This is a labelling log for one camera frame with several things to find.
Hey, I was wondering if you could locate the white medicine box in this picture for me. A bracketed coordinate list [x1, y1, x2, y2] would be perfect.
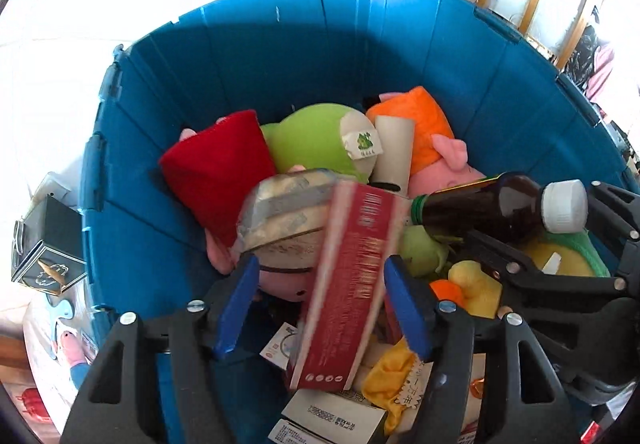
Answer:
[281, 389, 389, 444]

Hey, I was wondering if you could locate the yellow cloth toy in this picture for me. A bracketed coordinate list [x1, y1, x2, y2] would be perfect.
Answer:
[362, 338, 437, 436]

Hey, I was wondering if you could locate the pig plush in blue outfit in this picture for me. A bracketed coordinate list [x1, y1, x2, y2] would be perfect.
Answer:
[59, 330, 97, 391]

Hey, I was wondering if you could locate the pig plush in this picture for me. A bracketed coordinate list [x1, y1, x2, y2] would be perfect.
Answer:
[159, 110, 316, 302]
[365, 86, 487, 199]
[59, 330, 97, 391]

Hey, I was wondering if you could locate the yellow green plush toy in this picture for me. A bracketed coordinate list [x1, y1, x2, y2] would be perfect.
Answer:
[520, 229, 612, 278]

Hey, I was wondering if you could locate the blue plastic storage crate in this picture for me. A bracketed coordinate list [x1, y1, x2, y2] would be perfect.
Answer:
[80, 0, 640, 444]

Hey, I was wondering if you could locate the cardboard tube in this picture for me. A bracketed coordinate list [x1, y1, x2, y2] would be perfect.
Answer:
[369, 115, 416, 193]

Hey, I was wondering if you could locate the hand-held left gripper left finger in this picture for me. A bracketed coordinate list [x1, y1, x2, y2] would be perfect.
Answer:
[60, 251, 261, 444]

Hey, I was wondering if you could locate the clear packing tape roll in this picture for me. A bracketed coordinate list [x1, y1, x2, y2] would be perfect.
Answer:
[236, 169, 346, 271]

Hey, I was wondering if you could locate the red handbag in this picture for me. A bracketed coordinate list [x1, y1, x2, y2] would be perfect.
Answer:
[15, 386, 57, 426]

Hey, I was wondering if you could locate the green plush toy with label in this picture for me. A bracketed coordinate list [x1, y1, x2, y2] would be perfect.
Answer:
[260, 102, 384, 185]

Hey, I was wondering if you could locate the pig plush in orange outfit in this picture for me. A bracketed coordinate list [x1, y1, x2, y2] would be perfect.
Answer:
[365, 86, 487, 199]

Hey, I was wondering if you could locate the long red box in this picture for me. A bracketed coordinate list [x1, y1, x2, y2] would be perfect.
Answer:
[289, 180, 412, 392]

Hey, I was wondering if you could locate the black gift box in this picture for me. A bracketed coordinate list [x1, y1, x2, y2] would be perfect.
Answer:
[11, 194, 89, 296]

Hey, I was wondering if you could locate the brown bottle with green label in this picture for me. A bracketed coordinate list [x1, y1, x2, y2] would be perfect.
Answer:
[411, 173, 589, 243]

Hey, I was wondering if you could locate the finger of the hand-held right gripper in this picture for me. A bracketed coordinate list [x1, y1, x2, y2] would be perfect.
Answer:
[587, 180, 640, 242]
[462, 228, 635, 299]

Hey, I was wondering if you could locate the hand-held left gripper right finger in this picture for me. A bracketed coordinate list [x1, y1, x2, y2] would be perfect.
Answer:
[384, 254, 566, 444]

